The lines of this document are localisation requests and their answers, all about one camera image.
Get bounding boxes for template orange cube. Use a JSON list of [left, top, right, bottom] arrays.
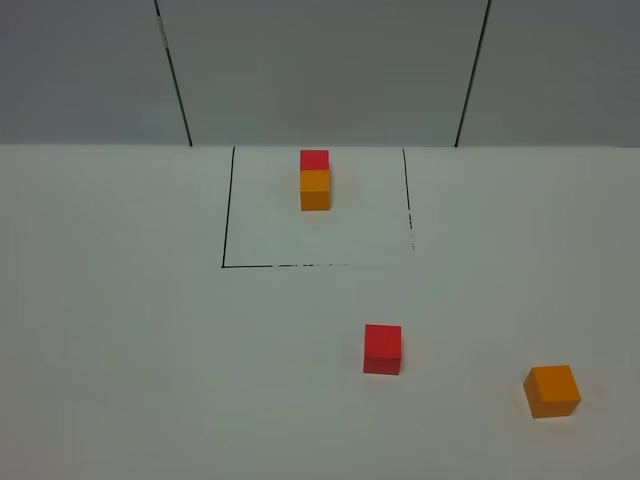
[[299, 170, 331, 211]]

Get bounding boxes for template red cube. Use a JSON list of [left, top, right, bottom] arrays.
[[300, 149, 330, 171]]

